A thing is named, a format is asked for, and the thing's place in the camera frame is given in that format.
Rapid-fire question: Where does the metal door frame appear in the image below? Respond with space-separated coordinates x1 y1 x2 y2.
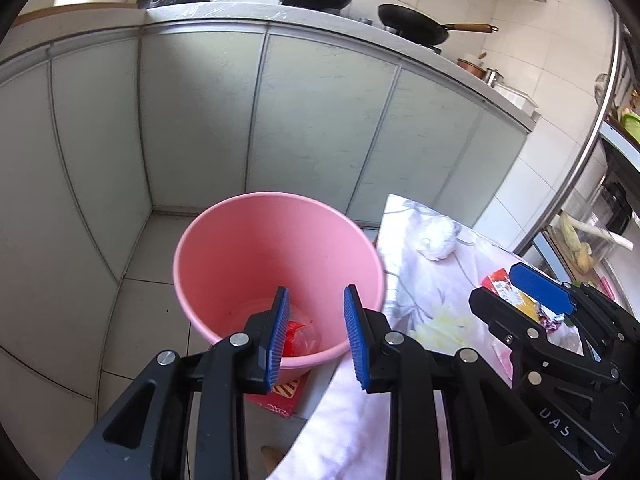
515 15 626 256

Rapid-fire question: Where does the black jug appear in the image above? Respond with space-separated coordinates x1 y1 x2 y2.
597 180 633 236

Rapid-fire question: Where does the black wooden-handled frying pan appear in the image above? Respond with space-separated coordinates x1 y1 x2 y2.
377 4 499 47

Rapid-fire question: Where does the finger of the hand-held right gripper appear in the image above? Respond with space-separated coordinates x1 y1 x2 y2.
509 262 640 361
468 287 621 386

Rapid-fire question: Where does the red yellow snack wrapper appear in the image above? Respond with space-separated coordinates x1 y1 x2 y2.
480 267 581 333

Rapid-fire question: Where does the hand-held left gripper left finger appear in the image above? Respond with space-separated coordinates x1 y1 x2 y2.
57 286 292 480

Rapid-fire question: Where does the pink plastic bucket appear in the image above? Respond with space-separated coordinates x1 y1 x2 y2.
173 191 387 371

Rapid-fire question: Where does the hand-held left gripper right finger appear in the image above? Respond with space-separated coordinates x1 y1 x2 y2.
343 284 581 480

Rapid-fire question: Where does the floral tablecloth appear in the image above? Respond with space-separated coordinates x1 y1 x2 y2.
267 194 608 480

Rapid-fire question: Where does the red striped cardboard box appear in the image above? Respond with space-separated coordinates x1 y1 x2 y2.
245 372 309 418

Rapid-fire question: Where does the leek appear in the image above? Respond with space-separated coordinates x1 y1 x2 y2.
557 210 633 251

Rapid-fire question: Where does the red clear plastic wrapper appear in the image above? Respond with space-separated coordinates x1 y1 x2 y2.
282 321 318 358

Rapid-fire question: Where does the copper pot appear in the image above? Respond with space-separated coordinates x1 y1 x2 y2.
456 55 488 80

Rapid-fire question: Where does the white rectangular container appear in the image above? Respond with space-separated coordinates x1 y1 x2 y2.
495 82 538 113

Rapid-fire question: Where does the grey kitchen cabinet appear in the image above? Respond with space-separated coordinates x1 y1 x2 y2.
0 2 541 396

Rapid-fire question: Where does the crumpled white plastic bag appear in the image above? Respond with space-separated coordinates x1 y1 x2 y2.
414 215 458 261

